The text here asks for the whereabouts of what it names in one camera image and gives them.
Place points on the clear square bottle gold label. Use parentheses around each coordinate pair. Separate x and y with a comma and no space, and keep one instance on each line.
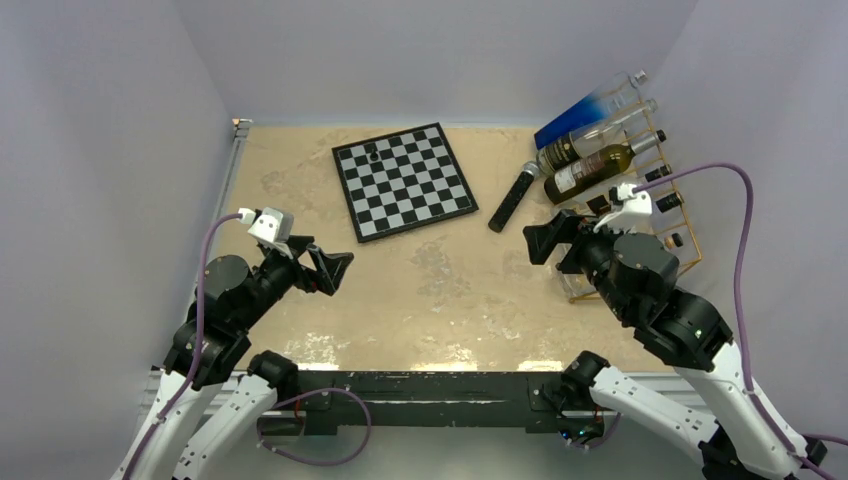
(656,174)

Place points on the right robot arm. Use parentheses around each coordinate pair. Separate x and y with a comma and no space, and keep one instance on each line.
(739,435)

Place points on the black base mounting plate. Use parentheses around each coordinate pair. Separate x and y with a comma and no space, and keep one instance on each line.
(536,402)

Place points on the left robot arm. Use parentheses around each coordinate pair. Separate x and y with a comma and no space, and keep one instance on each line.
(178,440)

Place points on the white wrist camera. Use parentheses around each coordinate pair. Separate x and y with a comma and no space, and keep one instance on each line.
(270,227)
(631,206)

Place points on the black white chessboard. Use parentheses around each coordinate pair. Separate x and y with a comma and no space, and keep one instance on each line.
(417,181)

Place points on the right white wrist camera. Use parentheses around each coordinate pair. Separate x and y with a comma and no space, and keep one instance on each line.
(631,206)

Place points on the blue clear tall bottle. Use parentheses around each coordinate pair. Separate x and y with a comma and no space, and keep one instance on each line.
(612,96)

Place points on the black glitter tube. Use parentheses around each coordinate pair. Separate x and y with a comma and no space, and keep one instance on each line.
(528,174)

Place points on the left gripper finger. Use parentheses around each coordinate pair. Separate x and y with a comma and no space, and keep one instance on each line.
(320,281)
(330,265)

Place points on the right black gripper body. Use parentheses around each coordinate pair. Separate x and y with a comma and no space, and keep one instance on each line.
(590,250)

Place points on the clear bottle black label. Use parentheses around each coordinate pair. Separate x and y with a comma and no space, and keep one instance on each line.
(627,127)

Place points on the gold wire wine rack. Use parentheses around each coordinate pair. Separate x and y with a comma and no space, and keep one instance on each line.
(662,224)

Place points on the aluminium frame rail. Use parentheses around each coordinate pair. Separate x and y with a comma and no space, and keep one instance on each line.
(186,287)

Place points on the clear square bottle black cap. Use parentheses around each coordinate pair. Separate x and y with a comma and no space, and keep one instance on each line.
(663,204)

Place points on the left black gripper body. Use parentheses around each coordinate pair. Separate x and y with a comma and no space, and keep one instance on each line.
(285,262)

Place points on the round clear bottle blue seal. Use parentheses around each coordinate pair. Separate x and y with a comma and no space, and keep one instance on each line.
(577,287)

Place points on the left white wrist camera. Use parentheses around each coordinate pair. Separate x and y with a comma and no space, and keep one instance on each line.
(270,227)

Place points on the dark green wine bottle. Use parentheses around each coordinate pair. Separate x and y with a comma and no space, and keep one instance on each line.
(609,162)

